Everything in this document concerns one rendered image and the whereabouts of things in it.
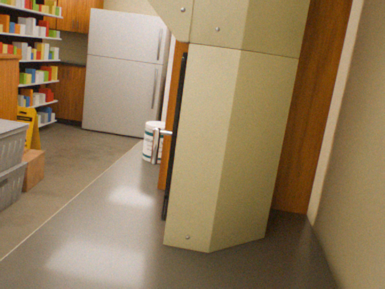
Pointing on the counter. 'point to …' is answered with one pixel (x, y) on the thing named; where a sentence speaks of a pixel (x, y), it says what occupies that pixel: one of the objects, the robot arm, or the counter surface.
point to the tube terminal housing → (232, 120)
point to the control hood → (176, 16)
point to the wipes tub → (152, 140)
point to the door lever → (157, 143)
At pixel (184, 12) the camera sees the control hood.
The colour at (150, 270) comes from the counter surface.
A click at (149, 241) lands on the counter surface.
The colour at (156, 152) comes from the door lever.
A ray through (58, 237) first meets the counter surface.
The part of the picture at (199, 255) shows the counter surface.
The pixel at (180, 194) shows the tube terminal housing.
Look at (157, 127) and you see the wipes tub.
